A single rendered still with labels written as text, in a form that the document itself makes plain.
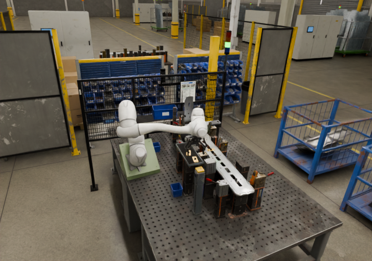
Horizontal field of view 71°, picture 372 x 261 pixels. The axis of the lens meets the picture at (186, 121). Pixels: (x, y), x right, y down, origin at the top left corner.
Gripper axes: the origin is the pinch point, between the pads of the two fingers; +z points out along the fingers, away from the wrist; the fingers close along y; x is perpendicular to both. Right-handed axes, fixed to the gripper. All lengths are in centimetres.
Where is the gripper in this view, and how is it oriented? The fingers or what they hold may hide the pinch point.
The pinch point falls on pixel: (195, 153)
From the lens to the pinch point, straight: 225.0
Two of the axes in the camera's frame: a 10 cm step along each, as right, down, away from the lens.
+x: -2.0, -4.2, 8.9
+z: -0.3, 9.1, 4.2
